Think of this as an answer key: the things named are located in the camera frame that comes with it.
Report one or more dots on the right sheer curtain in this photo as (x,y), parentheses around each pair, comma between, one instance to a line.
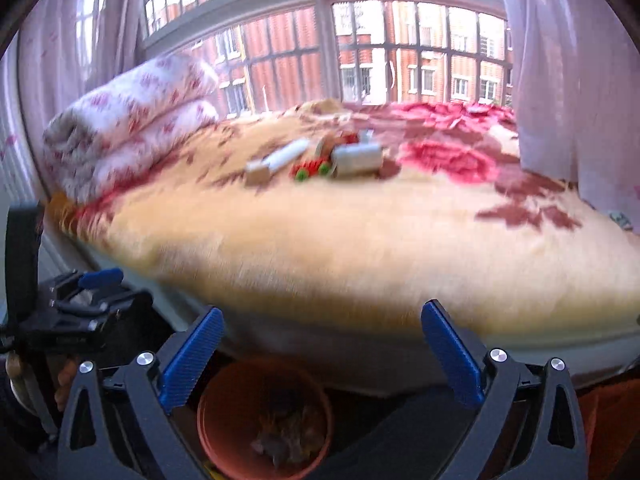
(576,100)

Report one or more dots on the folded white floral quilt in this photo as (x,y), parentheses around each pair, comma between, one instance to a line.
(116,133)

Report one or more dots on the white paper tube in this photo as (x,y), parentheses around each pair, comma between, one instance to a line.
(284,156)

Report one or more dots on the sheer curtain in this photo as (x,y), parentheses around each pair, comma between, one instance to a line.
(576,100)
(65,48)

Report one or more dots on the left sheer curtain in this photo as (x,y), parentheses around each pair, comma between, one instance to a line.
(65,48)

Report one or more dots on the orange trash bin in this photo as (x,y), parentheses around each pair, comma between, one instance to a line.
(264,419)

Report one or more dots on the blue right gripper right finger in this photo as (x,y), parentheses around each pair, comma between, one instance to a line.
(463,372)

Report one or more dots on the barred window frame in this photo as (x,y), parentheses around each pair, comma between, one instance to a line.
(273,54)

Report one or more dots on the red green toy car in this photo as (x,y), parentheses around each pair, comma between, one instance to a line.
(318,167)

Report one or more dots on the yellow floral bed blanket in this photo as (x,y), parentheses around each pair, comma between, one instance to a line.
(451,215)

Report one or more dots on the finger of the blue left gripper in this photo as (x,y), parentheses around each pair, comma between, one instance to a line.
(101,279)

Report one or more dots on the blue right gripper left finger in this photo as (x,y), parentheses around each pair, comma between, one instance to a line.
(190,352)

